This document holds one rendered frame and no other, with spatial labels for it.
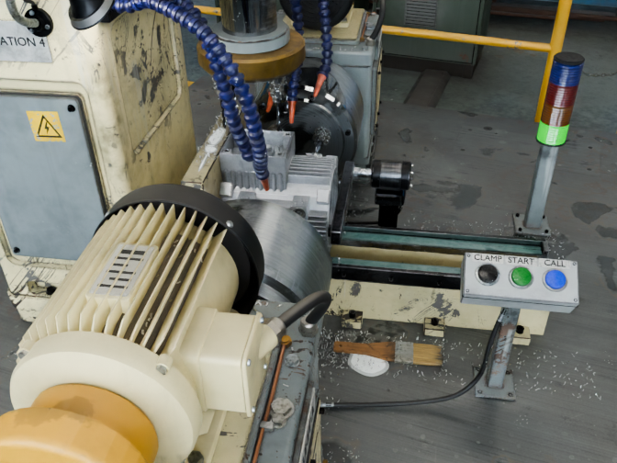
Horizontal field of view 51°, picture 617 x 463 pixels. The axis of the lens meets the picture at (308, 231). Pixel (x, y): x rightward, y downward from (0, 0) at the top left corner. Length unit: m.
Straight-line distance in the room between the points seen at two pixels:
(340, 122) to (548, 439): 0.73
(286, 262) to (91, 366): 0.45
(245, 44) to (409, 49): 3.46
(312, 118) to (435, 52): 3.10
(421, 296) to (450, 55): 3.28
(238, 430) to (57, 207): 0.64
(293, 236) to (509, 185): 0.93
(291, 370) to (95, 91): 0.53
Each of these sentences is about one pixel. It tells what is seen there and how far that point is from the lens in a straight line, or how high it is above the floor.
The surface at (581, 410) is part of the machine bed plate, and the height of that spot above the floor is 0.80.
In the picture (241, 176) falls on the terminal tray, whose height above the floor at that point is 1.10.
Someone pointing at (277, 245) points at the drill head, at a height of 1.15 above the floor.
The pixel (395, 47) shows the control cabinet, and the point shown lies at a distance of 4.50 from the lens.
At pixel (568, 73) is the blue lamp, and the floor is 1.20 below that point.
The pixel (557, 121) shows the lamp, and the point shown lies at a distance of 1.48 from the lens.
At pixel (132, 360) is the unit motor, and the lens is 0.52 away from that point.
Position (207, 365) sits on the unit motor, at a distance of 0.56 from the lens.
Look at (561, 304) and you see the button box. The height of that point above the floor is 1.04.
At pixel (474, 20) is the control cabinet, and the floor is 0.39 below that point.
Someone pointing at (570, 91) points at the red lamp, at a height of 1.16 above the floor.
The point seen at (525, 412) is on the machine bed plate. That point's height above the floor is 0.80.
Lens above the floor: 1.71
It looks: 36 degrees down
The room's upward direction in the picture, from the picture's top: 1 degrees counter-clockwise
